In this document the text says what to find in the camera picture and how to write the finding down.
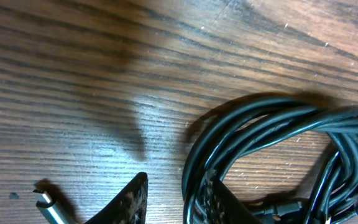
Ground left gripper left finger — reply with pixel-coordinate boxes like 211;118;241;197
85;172;148;224

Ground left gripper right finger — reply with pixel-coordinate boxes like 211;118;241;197
204;176;262;224

